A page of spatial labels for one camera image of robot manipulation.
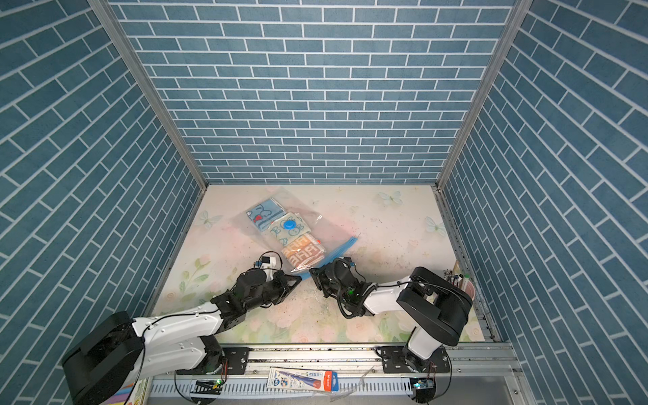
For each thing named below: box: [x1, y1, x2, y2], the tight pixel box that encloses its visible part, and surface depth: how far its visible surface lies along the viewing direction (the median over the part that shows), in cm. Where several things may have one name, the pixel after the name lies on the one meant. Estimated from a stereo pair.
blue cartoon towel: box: [246, 197, 287, 233], surface depth 110 cm
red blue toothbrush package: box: [266, 366, 340, 393], surface depth 72 cm
